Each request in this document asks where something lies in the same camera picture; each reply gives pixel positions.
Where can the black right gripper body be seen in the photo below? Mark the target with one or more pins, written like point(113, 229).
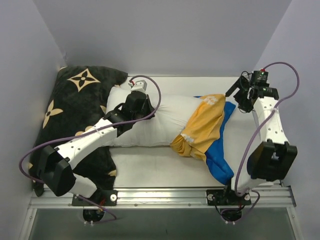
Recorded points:
point(240, 97)

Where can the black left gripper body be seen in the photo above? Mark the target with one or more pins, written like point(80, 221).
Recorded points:
point(139, 100)

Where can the white pillow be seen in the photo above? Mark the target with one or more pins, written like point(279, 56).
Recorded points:
point(170, 119)

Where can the blue and orange pillowcase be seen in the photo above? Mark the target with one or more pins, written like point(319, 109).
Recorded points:
point(202, 137)

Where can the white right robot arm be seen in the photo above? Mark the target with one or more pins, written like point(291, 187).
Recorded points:
point(289, 152)

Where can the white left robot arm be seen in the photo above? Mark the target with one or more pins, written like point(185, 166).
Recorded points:
point(56, 165)

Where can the black patterned plush pillow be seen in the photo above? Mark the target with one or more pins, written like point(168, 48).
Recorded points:
point(77, 102)

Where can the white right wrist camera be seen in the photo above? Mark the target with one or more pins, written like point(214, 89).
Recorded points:
point(262, 70)

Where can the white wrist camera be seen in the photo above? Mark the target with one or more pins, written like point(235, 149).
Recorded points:
point(138, 86)
point(262, 70)

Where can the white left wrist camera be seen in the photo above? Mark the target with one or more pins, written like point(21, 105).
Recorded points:
point(138, 86)

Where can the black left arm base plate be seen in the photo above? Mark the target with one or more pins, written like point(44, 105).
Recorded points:
point(104, 198)

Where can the aluminium front frame rail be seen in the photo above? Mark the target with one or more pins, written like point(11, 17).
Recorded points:
point(271, 196)

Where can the aluminium frame rail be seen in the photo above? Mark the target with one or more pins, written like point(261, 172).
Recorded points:
point(262, 159)
point(271, 196)

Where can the aluminium right frame rail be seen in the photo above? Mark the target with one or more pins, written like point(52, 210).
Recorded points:
point(262, 159)

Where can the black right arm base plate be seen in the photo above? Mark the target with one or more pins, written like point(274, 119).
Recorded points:
point(220, 197)

